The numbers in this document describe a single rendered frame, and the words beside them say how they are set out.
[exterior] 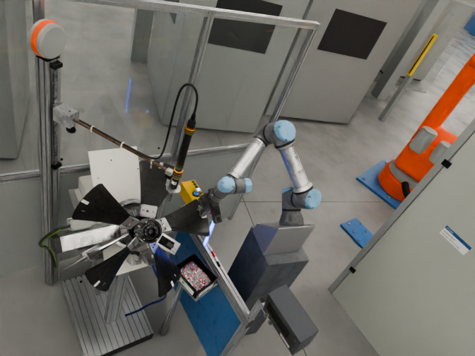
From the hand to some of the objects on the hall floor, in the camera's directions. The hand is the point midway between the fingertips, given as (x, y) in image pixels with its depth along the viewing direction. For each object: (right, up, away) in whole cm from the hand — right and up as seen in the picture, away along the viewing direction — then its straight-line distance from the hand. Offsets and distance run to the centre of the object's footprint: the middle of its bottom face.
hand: (202, 215), depth 202 cm
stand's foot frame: (-77, -78, +66) cm, 127 cm away
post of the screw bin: (-36, -94, +67) cm, 121 cm away
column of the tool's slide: (-119, -56, +70) cm, 149 cm away
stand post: (-72, -84, +60) cm, 126 cm away
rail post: (0, -119, +55) cm, 131 cm away
